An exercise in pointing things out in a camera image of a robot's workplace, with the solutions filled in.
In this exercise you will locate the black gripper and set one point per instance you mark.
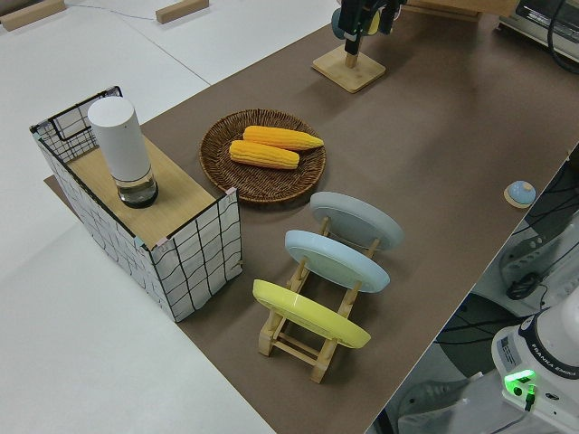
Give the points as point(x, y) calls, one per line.
point(371, 2)

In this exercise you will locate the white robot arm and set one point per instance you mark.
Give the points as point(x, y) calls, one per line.
point(556, 334)

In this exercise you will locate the dark blue mug yellow inside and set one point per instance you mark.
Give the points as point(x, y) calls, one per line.
point(337, 25)

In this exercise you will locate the wooden mug tree stand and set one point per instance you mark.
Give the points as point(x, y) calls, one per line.
point(350, 72)

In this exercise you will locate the wooden cabinet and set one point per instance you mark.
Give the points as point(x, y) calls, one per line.
point(445, 8)

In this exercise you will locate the brown table mat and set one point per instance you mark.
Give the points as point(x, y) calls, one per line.
point(429, 135)

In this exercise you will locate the yellow corn cob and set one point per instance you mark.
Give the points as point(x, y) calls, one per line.
point(282, 137)
point(262, 154)

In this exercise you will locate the white toaster oven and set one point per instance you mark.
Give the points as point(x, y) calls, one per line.
point(529, 20)

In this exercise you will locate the plain wooden block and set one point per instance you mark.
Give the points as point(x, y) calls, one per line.
point(31, 13)
point(181, 11)

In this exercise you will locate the round brown wicker basket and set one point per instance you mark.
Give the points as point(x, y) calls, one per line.
point(267, 183)

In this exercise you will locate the grey plate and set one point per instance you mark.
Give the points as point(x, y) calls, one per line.
point(357, 219)

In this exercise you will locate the blue bell on wooden base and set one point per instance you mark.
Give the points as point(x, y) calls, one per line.
point(521, 193)

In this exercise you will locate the light blue plate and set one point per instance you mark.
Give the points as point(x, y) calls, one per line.
point(335, 260)

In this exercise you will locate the white cylindrical grinder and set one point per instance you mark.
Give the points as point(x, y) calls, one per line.
point(118, 140)

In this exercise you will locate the yellow plate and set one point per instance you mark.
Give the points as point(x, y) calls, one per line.
point(307, 316)

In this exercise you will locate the wooden plate rack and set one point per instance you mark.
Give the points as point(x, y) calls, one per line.
point(294, 350)

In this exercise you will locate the grey metal bracket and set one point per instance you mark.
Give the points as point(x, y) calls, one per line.
point(434, 402)

